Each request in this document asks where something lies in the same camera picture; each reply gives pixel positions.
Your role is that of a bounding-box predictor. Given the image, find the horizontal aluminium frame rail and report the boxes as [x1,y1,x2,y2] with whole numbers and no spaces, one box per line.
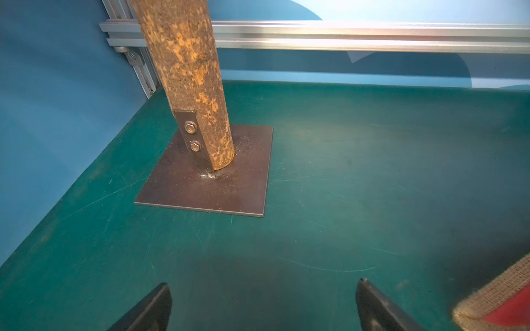
[99,18,530,55]

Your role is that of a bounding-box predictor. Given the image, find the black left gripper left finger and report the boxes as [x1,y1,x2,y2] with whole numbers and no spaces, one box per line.
[108,283,173,331]

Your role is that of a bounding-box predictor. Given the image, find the brown artificial tree trunk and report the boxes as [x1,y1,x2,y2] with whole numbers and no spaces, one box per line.
[132,1,235,170]

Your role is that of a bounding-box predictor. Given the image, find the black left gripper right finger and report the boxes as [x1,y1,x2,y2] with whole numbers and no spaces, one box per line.
[356,278,425,331]

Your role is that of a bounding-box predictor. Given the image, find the dark metal tree base plate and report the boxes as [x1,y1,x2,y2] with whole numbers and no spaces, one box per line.
[135,125,273,217]

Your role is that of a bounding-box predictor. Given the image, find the left aluminium frame post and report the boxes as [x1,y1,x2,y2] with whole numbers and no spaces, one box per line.
[99,0,161,98]

